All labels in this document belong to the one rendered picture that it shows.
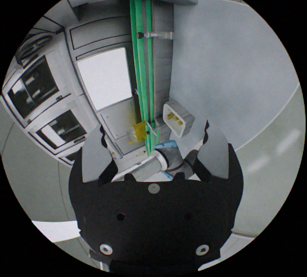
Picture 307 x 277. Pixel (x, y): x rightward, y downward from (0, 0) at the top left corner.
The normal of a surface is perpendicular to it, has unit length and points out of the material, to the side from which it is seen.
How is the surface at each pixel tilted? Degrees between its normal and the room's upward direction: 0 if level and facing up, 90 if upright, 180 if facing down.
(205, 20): 0
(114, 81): 90
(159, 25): 90
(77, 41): 90
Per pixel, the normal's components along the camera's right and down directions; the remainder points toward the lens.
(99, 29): 0.49, 0.66
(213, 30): -0.87, 0.39
